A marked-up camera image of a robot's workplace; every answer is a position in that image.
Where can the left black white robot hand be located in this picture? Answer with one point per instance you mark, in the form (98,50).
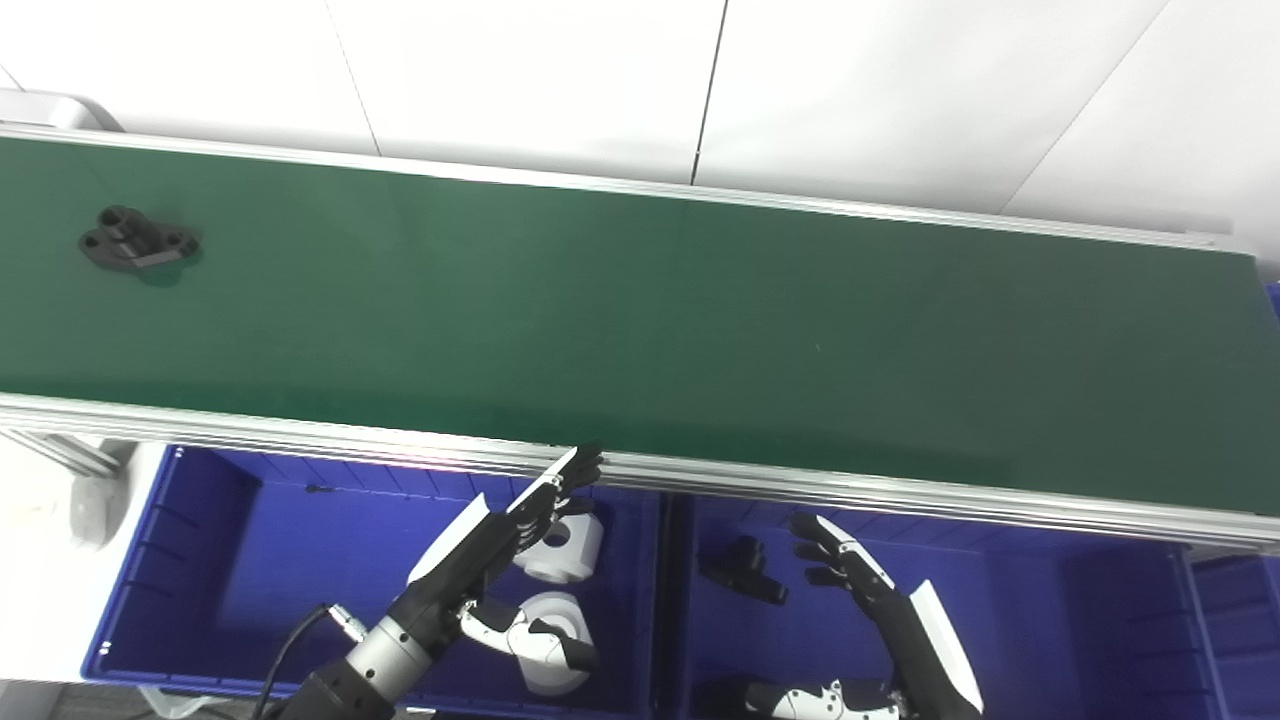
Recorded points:
(455,575)

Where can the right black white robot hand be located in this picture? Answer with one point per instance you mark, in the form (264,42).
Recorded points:
(900,640)

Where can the black flange part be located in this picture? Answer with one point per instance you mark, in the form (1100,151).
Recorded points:
(135,242)
(745,575)

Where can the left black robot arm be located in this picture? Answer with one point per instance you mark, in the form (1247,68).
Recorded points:
(375,660)

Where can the white cylindrical plastic part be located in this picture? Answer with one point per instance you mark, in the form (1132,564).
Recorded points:
(572,550)
(545,682)
(95,515)

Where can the blue plastic bin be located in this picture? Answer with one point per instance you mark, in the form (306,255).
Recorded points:
(1245,640)
(1274,300)
(1050,620)
(300,580)

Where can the green conveyor belt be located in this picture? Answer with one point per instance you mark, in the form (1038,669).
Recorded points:
(640,320)

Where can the aluminium conveyor leg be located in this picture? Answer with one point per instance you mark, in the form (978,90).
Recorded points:
(70,452)

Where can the grey conveyor end cap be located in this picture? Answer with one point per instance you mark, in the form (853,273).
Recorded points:
(50,108)

